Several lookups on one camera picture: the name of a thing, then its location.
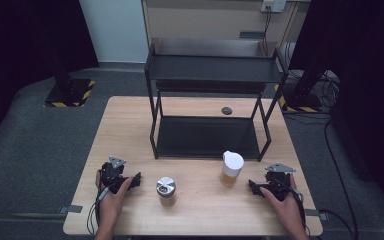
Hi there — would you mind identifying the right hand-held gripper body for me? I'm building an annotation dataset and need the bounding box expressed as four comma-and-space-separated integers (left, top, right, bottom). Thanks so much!
262, 162, 297, 202

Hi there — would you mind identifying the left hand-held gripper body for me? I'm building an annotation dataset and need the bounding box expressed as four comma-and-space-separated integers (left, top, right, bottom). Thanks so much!
99, 155, 130, 195

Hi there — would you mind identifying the tangle of floor cables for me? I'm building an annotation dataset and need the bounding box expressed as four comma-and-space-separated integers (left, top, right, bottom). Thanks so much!
283, 41, 342, 110

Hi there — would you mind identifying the glass jar with white lid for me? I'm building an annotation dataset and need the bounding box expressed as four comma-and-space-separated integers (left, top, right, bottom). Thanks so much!
219, 150, 246, 188

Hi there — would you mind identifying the person's right hand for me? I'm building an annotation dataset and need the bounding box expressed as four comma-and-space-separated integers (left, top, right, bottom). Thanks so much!
259, 173, 307, 232

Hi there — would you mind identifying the white wall power outlet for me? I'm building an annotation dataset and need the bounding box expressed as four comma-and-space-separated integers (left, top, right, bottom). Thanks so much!
260, 0, 287, 14

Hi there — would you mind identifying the dark curtain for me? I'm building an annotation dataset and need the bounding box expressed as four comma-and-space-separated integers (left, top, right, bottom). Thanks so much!
0, 0, 100, 154
287, 0, 384, 218

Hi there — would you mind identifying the beige wooden panel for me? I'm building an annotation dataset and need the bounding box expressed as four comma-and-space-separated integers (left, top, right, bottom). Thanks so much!
141, 0, 312, 57

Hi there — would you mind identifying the grey table edge bracket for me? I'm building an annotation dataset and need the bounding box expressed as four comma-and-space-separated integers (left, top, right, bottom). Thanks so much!
58, 204, 84, 215
304, 208, 328, 221

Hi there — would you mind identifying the black cable from outlet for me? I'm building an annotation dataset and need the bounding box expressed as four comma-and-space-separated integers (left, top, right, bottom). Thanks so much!
262, 5, 272, 57

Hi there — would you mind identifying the right hand-held gripper cable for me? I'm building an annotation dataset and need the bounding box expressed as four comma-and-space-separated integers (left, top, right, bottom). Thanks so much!
289, 186, 312, 236

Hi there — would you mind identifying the black metal two-tier shelf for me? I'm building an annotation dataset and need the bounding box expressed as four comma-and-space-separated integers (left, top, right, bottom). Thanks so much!
143, 43, 290, 163

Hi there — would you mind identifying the black floor cable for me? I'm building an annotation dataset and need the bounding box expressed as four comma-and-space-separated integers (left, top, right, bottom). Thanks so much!
317, 119, 360, 240

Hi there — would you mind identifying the left hand-held gripper cable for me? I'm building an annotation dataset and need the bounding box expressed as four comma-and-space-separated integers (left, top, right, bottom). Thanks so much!
86, 185, 110, 237

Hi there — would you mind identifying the person's left hand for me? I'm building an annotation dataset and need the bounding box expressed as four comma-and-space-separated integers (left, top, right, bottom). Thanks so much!
94, 169, 135, 231

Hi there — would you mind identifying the hand-held gripper cable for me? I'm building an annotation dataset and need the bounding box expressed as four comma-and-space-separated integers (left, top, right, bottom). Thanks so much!
289, 186, 312, 236
86, 185, 110, 237

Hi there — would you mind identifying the black stand with striped base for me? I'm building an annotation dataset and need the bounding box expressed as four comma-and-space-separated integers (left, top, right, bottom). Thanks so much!
274, 58, 323, 114
43, 49, 97, 109

